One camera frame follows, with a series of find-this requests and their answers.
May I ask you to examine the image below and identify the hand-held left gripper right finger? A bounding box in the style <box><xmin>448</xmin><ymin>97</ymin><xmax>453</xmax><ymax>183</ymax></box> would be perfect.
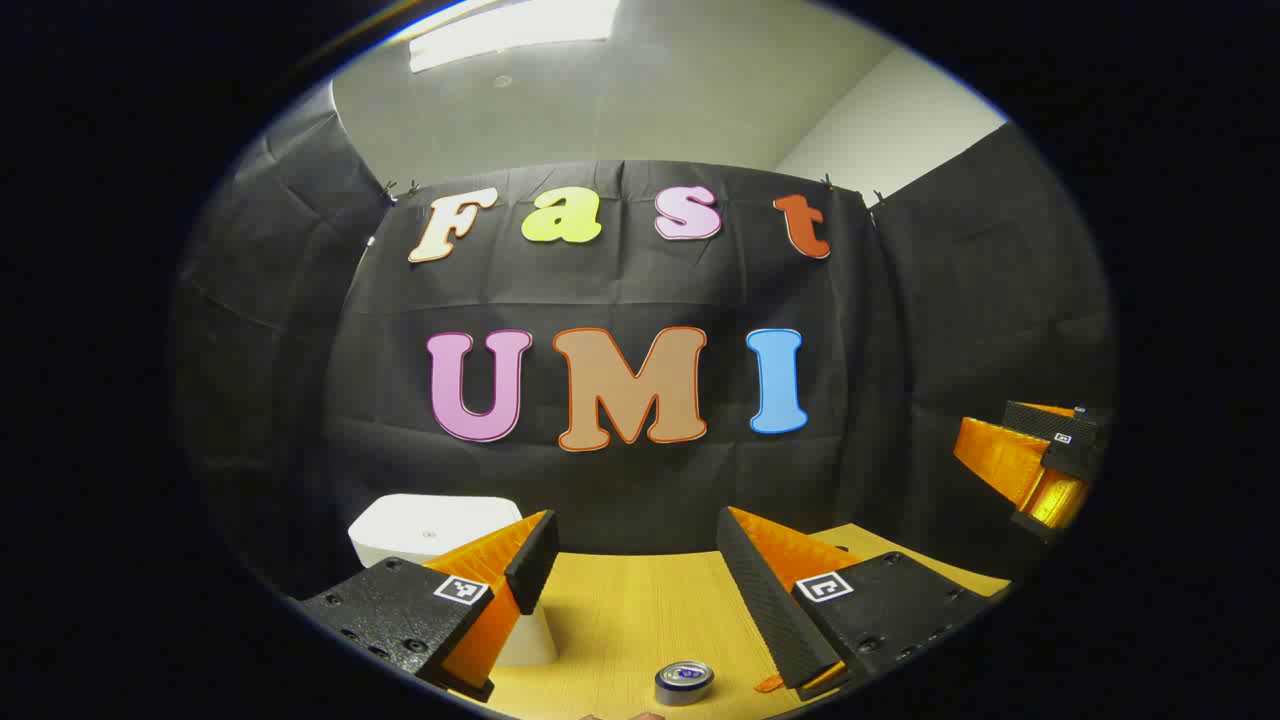
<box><xmin>715</xmin><ymin>506</ymin><xmax>1001</xmax><ymax>701</ymax></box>

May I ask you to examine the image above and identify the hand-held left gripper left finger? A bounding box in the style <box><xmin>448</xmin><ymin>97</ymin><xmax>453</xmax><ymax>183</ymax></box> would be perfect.
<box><xmin>297</xmin><ymin>510</ymin><xmax>561</xmax><ymax>703</ymax></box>

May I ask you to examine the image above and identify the silver blue pop can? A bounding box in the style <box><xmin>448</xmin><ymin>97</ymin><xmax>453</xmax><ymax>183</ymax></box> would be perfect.
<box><xmin>655</xmin><ymin>660</ymin><xmax>716</xmax><ymax>707</ymax></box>

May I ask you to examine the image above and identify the white desktop garbage bin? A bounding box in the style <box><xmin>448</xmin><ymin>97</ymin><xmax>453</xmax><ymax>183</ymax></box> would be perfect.
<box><xmin>348</xmin><ymin>493</ymin><xmax>559</xmax><ymax>669</ymax></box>

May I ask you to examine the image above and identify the wooden desktop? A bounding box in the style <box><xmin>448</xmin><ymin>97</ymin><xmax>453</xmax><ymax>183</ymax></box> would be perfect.
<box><xmin>450</xmin><ymin>522</ymin><xmax>1011</xmax><ymax>720</ymax></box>

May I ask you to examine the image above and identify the black backdrop cloth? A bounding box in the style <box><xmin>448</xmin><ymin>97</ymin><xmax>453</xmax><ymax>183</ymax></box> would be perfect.
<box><xmin>172</xmin><ymin>85</ymin><xmax>1116</xmax><ymax>601</ymax></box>

